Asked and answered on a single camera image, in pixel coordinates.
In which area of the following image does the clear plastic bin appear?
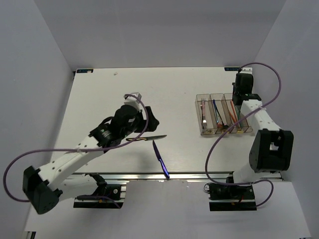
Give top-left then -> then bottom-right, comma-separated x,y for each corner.
237,113 -> 253,133
195,94 -> 217,135
224,93 -> 238,133
210,93 -> 232,133

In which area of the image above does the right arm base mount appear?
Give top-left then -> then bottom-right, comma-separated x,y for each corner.
203,183 -> 257,212

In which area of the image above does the black knife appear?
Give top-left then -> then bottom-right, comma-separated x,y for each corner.
126,135 -> 167,141

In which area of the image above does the rainbow spoon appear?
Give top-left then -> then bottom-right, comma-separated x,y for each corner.
212,100 -> 222,125

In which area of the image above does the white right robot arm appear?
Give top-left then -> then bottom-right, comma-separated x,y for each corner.
225,73 -> 294,199

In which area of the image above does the blue iridescent knife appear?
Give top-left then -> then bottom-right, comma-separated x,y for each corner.
152,140 -> 170,179

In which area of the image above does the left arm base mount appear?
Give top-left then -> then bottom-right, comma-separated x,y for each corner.
73,173 -> 124,209

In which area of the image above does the pink handled fork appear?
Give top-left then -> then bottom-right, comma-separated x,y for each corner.
200,101 -> 207,123

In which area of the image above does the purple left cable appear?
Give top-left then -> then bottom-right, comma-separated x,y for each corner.
2,93 -> 150,203

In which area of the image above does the black spoon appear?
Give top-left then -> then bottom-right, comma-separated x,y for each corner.
216,110 -> 228,131

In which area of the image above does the purple cable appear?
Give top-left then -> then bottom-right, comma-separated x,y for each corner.
205,62 -> 282,208
2,93 -> 150,203

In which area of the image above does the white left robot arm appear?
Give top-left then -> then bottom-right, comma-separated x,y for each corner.
22,105 -> 160,215

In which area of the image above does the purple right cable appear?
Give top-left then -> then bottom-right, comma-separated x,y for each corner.
205,62 -> 282,208

